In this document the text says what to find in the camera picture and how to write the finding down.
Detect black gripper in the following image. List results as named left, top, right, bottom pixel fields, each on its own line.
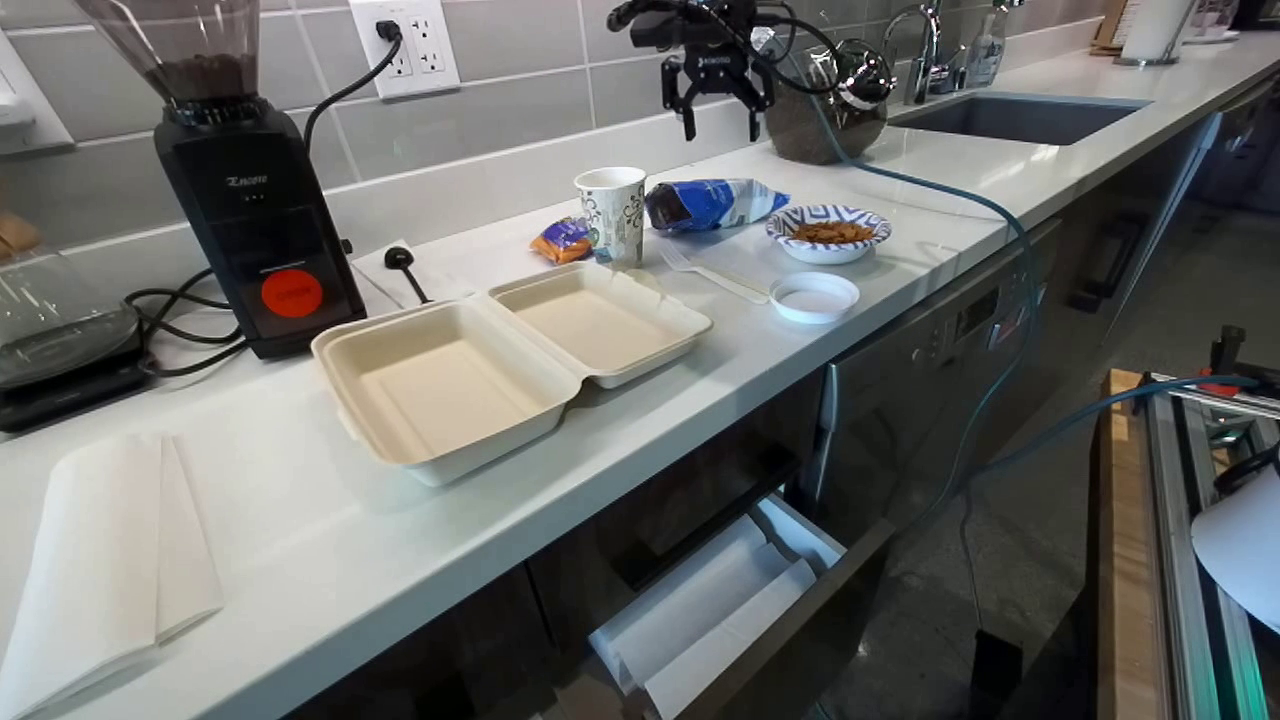
left=658, top=0, right=781, bottom=145

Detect white and blue snack packet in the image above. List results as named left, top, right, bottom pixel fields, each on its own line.
left=645, top=175, right=791, bottom=250

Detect brown snacks in bowl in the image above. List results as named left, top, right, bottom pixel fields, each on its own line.
left=791, top=217, right=878, bottom=250

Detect small orange snack packet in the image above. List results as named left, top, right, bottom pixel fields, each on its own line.
left=529, top=217, right=599, bottom=270

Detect beige clamshell food pack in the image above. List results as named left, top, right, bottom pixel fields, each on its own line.
left=306, top=261, right=719, bottom=488

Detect dark grey countertop container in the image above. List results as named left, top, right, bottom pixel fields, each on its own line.
left=758, top=35, right=897, bottom=167

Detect white patterned paper cup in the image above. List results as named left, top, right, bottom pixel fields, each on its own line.
left=572, top=165, right=653, bottom=270

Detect blue patterned white bowl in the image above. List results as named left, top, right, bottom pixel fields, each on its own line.
left=763, top=201, right=897, bottom=271

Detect chrome faucet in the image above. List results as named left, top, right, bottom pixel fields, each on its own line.
left=878, top=0, right=967, bottom=106

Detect clear soap bottle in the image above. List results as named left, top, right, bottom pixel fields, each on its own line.
left=963, top=0, right=1025, bottom=93

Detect stainless steel sink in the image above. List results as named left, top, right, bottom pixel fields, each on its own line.
left=888, top=87, right=1150, bottom=147

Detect stainless dishwasher front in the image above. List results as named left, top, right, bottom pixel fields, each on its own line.
left=814, top=217, right=1072, bottom=535

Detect white paper towel roll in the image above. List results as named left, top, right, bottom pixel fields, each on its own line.
left=1116, top=0, right=1199, bottom=69

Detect black coffee grinder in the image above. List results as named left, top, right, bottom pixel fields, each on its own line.
left=70, top=0, right=373, bottom=361

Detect open dark drawer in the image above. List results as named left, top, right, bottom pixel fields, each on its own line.
left=582, top=488, right=901, bottom=720

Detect white wrap roll box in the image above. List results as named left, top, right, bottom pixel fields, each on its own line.
left=636, top=557, right=818, bottom=720

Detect light wooden beam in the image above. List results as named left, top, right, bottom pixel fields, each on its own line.
left=1090, top=369, right=1174, bottom=720

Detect white round disc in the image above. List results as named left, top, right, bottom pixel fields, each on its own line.
left=1189, top=464, right=1280, bottom=635

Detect black appliance with glass lid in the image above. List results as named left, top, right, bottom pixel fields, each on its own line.
left=0, top=254, right=153, bottom=433

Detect brown wooden item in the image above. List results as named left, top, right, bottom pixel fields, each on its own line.
left=0, top=205, right=50, bottom=270

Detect folded white paper napkin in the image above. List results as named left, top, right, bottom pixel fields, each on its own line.
left=0, top=427, right=222, bottom=720

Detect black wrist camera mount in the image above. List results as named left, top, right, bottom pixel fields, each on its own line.
left=605, top=0, right=697, bottom=58

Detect blue cable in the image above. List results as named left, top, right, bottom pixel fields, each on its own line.
left=782, top=35, right=1280, bottom=535

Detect white wall outlet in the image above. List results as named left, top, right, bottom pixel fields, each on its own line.
left=346, top=0, right=463, bottom=106

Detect black grinder power cable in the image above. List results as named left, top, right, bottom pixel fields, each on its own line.
left=299, top=15, right=409, bottom=151

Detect black coiled cable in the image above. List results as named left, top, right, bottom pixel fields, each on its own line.
left=124, top=264, right=256, bottom=382

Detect aluminium rail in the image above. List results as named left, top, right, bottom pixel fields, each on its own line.
left=1142, top=392, right=1232, bottom=720

